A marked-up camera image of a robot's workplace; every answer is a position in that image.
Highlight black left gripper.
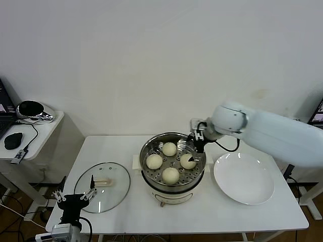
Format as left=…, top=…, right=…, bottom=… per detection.
left=51, top=174, right=98, bottom=225

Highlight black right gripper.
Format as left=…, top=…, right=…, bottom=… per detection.
left=186, top=128, right=206, bottom=162

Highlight white steamed baozi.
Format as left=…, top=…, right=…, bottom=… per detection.
left=146, top=154, right=164, bottom=169
left=180, top=154, right=197, bottom=170
left=161, top=167, right=180, bottom=185
left=162, top=142, right=178, bottom=157

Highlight round glass pot lid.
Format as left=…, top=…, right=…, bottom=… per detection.
left=74, top=162, right=131, bottom=214

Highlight perforated steel steamer basket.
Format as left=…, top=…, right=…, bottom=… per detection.
left=140, top=132, right=206, bottom=193

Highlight cream electric cooker base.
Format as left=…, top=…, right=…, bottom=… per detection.
left=132, top=150, right=213, bottom=208

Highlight round white plate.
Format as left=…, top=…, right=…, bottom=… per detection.
left=213, top=152, right=275, bottom=205

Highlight grey usb hub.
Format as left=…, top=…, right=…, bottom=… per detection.
left=10, top=148, right=29, bottom=165

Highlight black computer mouse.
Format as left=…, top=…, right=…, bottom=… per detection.
left=4, top=132, right=23, bottom=151

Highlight chrome and black headset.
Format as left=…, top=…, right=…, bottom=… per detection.
left=16, top=99, right=57, bottom=124

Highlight black power adapter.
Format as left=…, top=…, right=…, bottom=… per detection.
left=283, top=163, right=295, bottom=180

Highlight black open laptop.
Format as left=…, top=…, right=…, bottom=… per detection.
left=0, top=78, right=18, bottom=139
left=307, top=99, right=323, bottom=126

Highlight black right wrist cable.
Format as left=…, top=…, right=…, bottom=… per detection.
left=213, top=137, right=240, bottom=153

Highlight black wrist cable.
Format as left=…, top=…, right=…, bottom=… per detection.
left=213, top=137, right=240, bottom=153
left=79, top=217, right=93, bottom=242

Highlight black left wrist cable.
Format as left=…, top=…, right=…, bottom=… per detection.
left=79, top=217, right=93, bottom=242

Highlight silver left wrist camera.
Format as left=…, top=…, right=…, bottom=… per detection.
left=35, top=223, right=73, bottom=242

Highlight white floor cable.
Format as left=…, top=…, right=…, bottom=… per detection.
left=0, top=203, right=48, bottom=230

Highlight black floor cable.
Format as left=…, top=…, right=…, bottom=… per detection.
left=0, top=186, right=26, bottom=232

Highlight thin black cable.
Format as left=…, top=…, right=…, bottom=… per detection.
left=14, top=120, right=40, bottom=152

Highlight black hanging cable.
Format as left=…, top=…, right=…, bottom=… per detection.
left=287, top=176, right=303, bottom=205

